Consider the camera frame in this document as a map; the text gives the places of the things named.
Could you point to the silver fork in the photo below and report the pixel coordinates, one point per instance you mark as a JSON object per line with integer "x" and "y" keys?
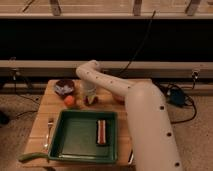
{"x": 49, "y": 126}

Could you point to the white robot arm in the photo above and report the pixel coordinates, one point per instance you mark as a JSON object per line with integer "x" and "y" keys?
{"x": 153, "y": 140}

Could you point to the green bean pod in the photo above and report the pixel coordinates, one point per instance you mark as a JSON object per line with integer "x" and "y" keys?
{"x": 31, "y": 156}

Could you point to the orange bowl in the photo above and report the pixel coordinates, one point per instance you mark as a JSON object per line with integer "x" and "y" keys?
{"x": 118, "y": 98}

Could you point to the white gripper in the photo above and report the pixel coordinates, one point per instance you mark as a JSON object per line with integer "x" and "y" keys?
{"x": 89, "y": 90}

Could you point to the green plastic tray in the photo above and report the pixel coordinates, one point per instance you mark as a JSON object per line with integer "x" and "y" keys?
{"x": 75, "y": 137}

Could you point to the dark bowl with blue cloth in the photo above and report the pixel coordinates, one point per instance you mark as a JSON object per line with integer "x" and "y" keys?
{"x": 64, "y": 87}

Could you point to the dark purple grape bunch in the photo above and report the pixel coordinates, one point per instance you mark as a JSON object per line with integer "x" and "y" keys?
{"x": 90, "y": 100}

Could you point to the orange fruit toy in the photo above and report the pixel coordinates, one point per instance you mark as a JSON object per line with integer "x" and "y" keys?
{"x": 70, "y": 101}

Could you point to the blue power adapter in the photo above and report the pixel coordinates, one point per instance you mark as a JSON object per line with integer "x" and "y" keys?
{"x": 177, "y": 97}

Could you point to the hot dog toy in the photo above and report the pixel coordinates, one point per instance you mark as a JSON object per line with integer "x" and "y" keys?
{"x": 101, "y": 132}

